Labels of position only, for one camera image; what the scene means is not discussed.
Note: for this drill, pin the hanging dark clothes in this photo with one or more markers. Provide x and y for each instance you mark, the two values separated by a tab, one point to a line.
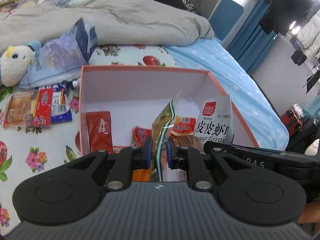
282	13

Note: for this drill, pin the white shrimp snack bag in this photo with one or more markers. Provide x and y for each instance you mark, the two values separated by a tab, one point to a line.
215	121

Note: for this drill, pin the dark red snack packet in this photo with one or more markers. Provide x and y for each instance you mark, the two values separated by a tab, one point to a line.
99	131

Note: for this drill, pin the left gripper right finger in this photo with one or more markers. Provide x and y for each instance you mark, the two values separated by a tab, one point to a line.
191	161

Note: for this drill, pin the fruit print bed sheet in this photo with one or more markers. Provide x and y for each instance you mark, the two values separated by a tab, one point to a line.
28	151

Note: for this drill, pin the pink deep box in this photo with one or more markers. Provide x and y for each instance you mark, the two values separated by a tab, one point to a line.
135	95

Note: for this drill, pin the blue curtain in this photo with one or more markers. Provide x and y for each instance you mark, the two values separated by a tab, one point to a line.
251	44

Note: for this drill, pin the red label pastry packet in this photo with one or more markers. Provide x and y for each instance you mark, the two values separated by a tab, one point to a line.
30	109

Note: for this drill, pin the blue plastic tissue bag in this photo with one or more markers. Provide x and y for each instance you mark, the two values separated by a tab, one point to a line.
61	59

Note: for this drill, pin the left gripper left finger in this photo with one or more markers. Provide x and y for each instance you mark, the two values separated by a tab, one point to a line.
125	162

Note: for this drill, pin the red yellow jerky packet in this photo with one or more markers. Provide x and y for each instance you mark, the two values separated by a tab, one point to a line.
183	133

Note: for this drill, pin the right hand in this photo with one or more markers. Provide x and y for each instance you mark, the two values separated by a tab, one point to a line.
310	214

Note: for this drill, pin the grey blanket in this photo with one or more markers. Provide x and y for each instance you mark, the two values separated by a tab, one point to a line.
117	22

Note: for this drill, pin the orange snack packet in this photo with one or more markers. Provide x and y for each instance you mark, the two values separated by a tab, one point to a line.
142	175

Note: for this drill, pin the shiny red foil packet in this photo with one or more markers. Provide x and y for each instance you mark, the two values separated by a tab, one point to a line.
139	136

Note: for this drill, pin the green label snack bag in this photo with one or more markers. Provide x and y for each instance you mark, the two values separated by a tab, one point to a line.
161	131

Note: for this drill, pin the white blue plush toy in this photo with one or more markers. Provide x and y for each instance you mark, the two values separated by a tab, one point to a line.
15	62

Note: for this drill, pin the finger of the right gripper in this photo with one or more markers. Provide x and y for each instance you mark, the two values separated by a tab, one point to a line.
245	150

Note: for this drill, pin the blue chair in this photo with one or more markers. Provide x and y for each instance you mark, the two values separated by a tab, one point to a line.
225	17

